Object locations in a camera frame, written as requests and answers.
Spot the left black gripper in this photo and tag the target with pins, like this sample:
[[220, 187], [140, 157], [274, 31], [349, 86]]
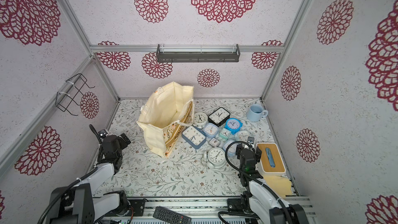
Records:
[[124, 144]]

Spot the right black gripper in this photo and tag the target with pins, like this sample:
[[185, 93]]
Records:
[[247, 155]]

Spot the pale blue rounded alarm clock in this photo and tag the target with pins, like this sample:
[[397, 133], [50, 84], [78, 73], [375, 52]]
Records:
[[230, 148]]

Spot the white round alarm clock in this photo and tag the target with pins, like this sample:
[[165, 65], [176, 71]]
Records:
[[242, 135], [200, 120]]

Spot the white twin bell alarm clock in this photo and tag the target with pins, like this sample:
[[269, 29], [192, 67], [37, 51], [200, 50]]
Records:
[[214, 158]]

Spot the mint green square alarm clock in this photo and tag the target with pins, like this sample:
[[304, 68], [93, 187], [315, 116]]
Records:
[[224, 134]]

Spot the blue twin bell alarm clock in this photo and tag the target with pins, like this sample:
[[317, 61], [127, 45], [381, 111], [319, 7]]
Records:
[[233, 125]]

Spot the clear small travel clock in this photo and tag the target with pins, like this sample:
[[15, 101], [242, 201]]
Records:
[[214, 142]]

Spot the light blue square alarm clock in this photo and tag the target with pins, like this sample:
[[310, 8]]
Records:
[[210, 130]]

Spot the black square alarm clock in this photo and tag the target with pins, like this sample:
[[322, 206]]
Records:
[[219, 116]]

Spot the large blue square alarm clock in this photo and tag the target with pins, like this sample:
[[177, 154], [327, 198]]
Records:
[[193, 136]]

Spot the beige canvas tote bag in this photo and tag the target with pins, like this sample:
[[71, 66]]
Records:
[[164, 117]]

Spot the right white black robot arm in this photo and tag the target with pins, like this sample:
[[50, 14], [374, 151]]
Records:
[[259, 201]]

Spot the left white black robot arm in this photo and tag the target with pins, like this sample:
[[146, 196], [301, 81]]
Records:
[[76, 203]]

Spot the white wooden top box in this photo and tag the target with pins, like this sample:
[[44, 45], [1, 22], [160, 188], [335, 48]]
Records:
[[264, 167]]

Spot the yellow cloth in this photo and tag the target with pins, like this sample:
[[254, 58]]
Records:
[[281, 185]]

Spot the light blue mug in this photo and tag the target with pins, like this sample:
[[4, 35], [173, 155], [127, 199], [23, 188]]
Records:
[[256, 112]]

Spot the black remote control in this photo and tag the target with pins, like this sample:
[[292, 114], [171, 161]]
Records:
[[170, 217]]

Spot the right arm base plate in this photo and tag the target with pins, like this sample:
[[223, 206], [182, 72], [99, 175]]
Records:
[[237, 205]]

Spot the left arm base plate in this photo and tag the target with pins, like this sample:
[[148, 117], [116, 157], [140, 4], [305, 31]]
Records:
[[136, 207]]

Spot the black wire wall rack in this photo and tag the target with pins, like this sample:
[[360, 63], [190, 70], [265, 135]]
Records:
[[65, 98]]

